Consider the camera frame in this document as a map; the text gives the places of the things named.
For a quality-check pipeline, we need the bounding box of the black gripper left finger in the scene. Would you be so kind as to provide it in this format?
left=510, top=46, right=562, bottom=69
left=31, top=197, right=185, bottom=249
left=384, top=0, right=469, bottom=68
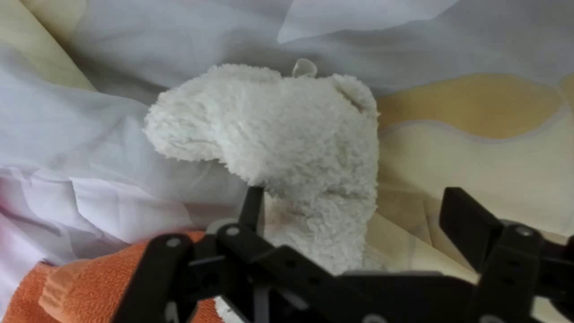
left=112, top=184, right=338, bottom=323

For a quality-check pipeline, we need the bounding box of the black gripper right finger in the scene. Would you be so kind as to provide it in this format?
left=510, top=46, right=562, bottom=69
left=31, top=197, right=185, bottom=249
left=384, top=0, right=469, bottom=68
left=438, top=184, right=574, bottom=323

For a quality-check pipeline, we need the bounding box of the white plush teddy bear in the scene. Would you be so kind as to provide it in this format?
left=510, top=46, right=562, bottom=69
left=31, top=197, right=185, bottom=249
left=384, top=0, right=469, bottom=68
left=142, top=60, right=383, bottom=277

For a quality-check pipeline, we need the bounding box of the orange crumpled cloth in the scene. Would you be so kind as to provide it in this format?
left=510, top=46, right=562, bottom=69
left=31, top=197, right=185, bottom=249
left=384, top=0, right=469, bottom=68
left=0, top=227, right=225, bottom=323

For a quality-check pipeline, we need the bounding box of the grey yellow floral duvet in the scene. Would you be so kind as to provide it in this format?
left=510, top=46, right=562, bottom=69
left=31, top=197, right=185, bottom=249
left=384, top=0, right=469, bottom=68
left=0, top=0, right=574, bottom=323

